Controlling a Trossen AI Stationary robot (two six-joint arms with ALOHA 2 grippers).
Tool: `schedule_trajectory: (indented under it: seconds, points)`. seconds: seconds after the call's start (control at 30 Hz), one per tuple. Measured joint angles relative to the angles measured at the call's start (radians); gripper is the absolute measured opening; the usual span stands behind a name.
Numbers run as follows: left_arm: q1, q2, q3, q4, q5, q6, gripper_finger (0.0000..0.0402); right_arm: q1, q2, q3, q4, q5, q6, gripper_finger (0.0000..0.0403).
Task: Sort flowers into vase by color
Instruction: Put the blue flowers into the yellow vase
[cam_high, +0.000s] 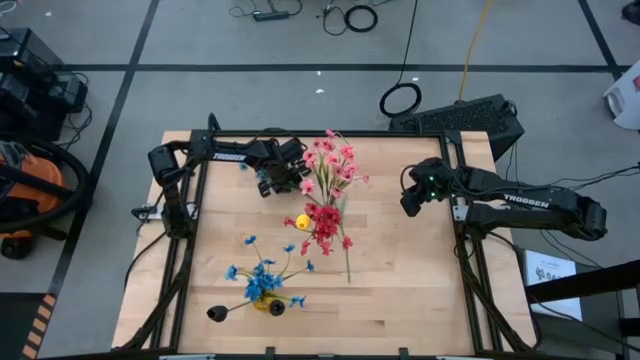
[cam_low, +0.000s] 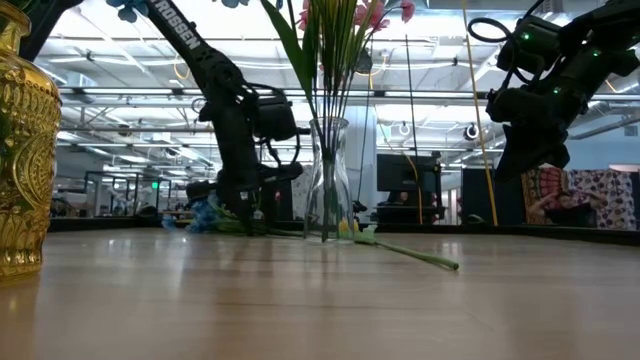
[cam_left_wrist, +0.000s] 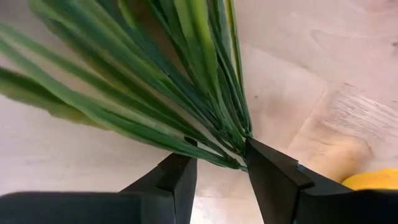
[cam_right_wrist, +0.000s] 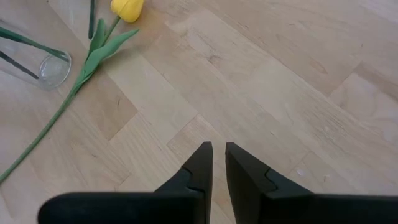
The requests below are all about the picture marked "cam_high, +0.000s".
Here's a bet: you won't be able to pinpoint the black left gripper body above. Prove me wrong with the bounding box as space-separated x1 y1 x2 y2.
259 139 311 184

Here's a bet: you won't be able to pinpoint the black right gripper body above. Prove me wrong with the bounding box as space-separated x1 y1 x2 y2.
404 157 455 202

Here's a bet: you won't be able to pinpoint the blue artificial flower bunch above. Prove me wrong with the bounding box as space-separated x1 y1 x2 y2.
237 161 270 183
223 234 317 311

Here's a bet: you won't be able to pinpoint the red artificial flower bunch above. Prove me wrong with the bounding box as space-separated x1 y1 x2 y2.
283 201 355 257

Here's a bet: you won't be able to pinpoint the pink artificial flower bunch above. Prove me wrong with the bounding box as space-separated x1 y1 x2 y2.
298 128 372 202

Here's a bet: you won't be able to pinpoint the black perforated computer case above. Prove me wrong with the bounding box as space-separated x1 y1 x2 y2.
388 93 526 162

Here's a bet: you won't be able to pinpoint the thin green flower stem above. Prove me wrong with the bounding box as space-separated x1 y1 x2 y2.
341 223 352 285

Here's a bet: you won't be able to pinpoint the black power strip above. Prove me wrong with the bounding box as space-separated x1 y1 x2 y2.
252 9 291 23

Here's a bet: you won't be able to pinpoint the white printed paper sheet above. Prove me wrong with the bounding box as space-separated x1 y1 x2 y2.
523 248 585 322

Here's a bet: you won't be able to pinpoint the orange vacuum cleaner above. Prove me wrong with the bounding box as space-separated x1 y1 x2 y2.
0 132 95 235
0 139 69 261

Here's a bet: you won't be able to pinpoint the black side table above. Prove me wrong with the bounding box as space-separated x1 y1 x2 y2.
524 259 640 360

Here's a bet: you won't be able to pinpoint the white box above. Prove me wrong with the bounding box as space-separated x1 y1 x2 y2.
602 59 640 132

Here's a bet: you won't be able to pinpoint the black electronics unit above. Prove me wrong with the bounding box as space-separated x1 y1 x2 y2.
0 69 90 144

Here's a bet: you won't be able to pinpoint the black computer box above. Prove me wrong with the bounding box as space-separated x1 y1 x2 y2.
0 27 65 76

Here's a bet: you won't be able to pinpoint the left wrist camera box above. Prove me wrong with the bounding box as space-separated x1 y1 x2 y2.
278 136 307 162

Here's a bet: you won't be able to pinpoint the yellow hanging cable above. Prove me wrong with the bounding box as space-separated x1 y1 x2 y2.
457 0 496 104

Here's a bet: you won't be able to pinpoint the black hanging cable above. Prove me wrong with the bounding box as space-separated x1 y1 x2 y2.
378 0 424 120

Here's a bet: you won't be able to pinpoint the coiled black cable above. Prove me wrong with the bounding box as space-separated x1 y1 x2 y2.
322 3 380 37

